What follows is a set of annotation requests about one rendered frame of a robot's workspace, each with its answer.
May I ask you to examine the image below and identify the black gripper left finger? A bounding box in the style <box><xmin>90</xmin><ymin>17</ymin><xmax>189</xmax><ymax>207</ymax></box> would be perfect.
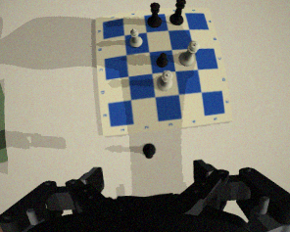
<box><xmin>0</xmin><ymin>167</ymin><xmax>121</xmax><ymax>232</ymax></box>

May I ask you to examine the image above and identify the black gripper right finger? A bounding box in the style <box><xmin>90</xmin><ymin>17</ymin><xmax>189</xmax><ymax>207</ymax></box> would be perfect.
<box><xmin>160</xmin><ymin>160</ymin><xmax>290</xmax><ymax>232</ymax></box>

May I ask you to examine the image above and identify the blue and cream chessboard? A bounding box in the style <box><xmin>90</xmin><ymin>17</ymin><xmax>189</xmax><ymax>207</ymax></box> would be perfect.
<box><xmin>96</xmin><ymin>8</ymin><xmax>233</xmax><ymax>136</ymax></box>

